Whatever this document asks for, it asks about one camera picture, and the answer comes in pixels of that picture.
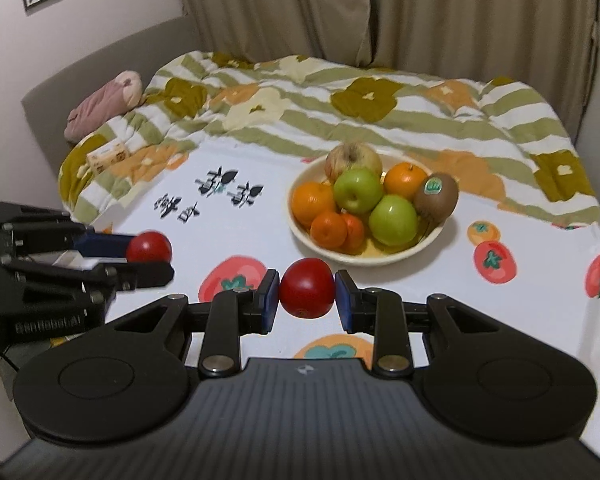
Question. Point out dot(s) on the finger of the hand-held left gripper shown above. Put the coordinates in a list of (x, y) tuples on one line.
[(145, 276), (102, 245)]

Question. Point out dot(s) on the large orange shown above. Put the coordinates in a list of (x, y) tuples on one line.
[(312, 202)]

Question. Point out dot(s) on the beige curtain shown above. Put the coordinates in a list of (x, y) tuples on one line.
[(485, 20), (270, 5)]

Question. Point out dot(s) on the reddish yellow apple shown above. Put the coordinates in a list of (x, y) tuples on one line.
[(352, 156)]

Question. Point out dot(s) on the red tomato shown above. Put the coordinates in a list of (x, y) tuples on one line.
[(307, 287), (151, 246)]

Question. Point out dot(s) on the brown kiwi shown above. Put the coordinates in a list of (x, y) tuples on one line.
[(436, 199)]

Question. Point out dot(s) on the cream oval bowl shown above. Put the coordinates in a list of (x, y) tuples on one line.
[(360, 259)]

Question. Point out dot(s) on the floral striped blanket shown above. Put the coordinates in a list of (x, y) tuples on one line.
[(330, 110)]

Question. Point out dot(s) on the tissue pack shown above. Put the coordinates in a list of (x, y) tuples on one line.
[(107, 157)]

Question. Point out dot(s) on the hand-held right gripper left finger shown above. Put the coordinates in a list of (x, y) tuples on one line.
[(269, 301)]

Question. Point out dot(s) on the pink plush pillow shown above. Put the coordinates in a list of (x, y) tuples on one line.
[(100, 105)]

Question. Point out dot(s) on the green apple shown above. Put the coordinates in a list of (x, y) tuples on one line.
[(357, 190), (394, 220)]

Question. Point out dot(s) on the grey sofa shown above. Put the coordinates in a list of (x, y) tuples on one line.
[(70, 85)]

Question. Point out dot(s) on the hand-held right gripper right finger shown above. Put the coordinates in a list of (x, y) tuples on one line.
[(343, 301)]

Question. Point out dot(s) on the small orange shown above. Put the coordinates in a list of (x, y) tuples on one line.
[(328, 230), (355, 235)]

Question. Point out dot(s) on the white fruit-print tablecloth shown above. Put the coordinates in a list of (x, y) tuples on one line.
[(520, 320)]

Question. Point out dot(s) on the medium orange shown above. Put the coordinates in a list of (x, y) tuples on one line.
[(406, 180)]

